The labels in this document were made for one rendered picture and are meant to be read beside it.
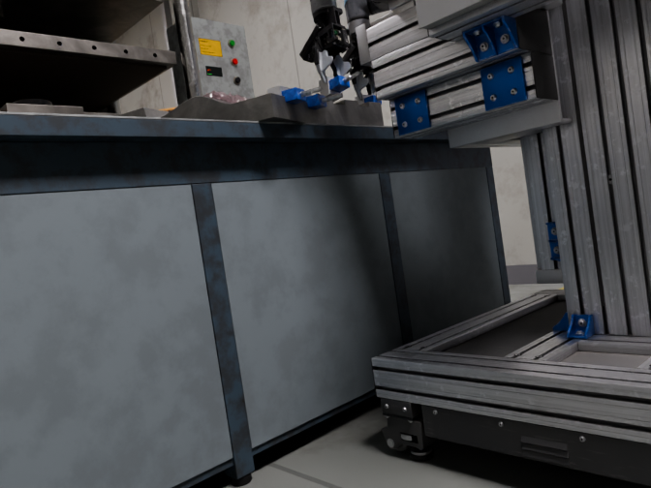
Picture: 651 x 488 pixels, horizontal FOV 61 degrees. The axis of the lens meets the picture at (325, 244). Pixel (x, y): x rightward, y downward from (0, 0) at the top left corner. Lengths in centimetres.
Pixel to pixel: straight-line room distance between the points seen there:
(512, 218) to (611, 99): 246
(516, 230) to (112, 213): 289
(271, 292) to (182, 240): 26
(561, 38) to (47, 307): 113
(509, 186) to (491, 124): 237
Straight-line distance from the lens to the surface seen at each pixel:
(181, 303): 120
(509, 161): 367
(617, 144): 126
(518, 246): 368
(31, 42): 211
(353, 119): 165
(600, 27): 130
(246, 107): 133
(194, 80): 226
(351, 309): 152
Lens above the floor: 54
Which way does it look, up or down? 2 degrees down
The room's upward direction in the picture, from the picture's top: 8 degrees counter-clockwise
